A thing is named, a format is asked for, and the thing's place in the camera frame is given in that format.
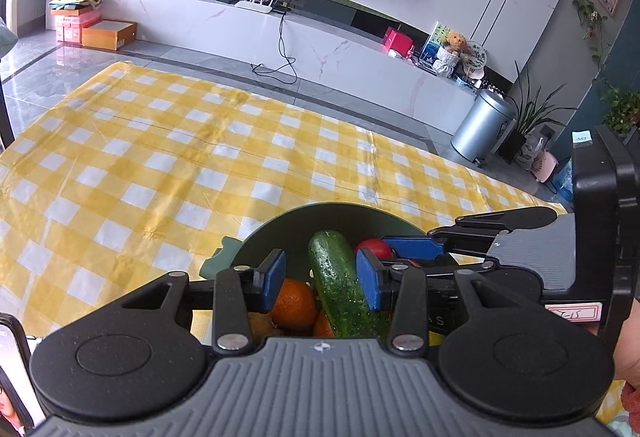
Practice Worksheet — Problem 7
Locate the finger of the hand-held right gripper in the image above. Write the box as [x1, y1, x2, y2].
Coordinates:
[381, 206, 559, 261]
[422, 256, 502, 277]

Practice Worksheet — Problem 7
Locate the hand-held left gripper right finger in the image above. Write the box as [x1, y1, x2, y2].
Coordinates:
[355, 247, 544, 353]

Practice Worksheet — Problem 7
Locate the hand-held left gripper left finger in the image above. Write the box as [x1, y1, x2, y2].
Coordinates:
[119, 247, 288, 354]

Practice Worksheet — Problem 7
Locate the red cherry tomato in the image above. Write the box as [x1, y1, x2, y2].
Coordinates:
[355, 238, 393, 260]

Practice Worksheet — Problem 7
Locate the orange mandarin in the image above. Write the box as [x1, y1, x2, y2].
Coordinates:
[312, 309, 336, 338]
[270, 278, 320, 331]

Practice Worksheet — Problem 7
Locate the green cucumber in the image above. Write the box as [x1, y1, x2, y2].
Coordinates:
[307, 230, 394, 338]

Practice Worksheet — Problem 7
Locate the green colander bowl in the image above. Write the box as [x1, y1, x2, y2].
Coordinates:
[199, 201, 432, 349]

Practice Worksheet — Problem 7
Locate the person's right forearm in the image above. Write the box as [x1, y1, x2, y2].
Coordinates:
[612, 299, 640, 413]

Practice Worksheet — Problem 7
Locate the blue water jug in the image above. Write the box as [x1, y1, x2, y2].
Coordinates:
[555, 162, 576, 203]

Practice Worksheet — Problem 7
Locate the small pink fan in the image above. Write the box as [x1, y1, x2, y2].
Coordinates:
[531, 152, 560, 186]

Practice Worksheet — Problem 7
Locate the white bag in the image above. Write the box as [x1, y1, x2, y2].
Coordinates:
[515, 137, 544, 171]

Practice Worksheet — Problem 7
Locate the leafy pothos plant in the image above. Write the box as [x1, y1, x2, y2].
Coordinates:
[600, 86, 640, 141]

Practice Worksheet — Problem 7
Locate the long-leaf plant in black pot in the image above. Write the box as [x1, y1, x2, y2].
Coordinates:
[500, 62, 577, 164]

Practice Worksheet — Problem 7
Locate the silver trash can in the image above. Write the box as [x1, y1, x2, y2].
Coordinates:
[451, 88, 516, 168]

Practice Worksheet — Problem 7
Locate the yellow checked tablecloth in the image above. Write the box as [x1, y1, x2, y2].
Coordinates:
[0, 61, 626, 423]

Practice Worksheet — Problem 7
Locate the round paper fan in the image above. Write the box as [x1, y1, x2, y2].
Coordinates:
[462, 42, 490, 73]

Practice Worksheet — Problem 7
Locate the white basket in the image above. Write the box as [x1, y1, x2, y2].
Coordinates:
[434, 48, 459, 77]

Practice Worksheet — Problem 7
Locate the blue picture card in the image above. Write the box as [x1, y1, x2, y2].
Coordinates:
[420, 23, 446, 66]

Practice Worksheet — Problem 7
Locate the red box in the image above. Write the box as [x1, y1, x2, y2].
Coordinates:
[383, 28, 414, 56]

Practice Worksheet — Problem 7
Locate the white marble TV cabinet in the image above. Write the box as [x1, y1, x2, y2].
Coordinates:
[47, 0, 507, 131]

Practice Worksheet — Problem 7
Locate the smartphone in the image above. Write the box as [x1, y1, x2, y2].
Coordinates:
[0, 314, 47, 437]

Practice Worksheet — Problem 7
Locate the orange cardboard box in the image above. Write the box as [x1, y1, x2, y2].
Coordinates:
[81, 20, 138, 51]

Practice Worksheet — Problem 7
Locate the pink box stack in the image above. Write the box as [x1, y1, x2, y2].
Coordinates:
[54, 12, 101, 43]

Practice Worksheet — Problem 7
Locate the pale green chair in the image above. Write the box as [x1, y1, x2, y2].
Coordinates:
[0, 17, 19, 63]

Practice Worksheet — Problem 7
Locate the hanging wall vine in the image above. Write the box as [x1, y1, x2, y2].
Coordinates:
[572, 0, 615, 85]

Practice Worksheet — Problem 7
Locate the black cable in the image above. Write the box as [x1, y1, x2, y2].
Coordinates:
[250, 12, 299, 84]

